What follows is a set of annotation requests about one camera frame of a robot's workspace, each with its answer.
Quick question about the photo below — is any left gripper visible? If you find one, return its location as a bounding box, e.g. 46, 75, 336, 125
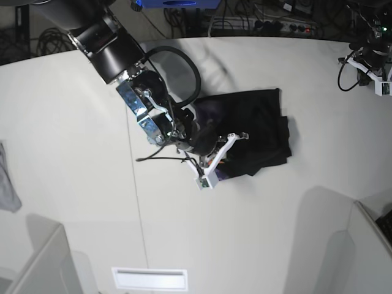
338, 42, 391, 83

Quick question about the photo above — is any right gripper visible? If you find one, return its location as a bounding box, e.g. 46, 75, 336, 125
177, 122, 249, 178

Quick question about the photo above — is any black T-shirt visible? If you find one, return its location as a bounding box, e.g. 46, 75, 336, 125
194, 88, 292, 180

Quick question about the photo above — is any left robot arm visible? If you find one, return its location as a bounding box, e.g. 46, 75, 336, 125
337, 1, 391, 92

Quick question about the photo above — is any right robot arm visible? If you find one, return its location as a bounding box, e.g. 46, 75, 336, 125
27, 1, 292, 178

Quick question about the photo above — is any white power strip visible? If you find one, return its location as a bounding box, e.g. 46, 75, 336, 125
211, 17, 317, 35

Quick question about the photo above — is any blue box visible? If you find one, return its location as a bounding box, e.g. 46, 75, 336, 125
136, 0, 221, 9

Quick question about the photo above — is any black keyboard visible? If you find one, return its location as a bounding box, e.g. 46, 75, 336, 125
376, 211, 392, 244

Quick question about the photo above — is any grey cloth at table edge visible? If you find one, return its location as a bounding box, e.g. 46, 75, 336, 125
1, 143, 22, 213

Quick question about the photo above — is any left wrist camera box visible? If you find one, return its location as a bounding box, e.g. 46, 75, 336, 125
374, 81, 392, 96

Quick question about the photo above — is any white cable grommet plate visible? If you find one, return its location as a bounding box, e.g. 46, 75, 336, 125
111, 268, 189, 292

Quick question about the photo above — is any black vertical post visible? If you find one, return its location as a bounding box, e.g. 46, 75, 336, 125
15, 4, 30, 47

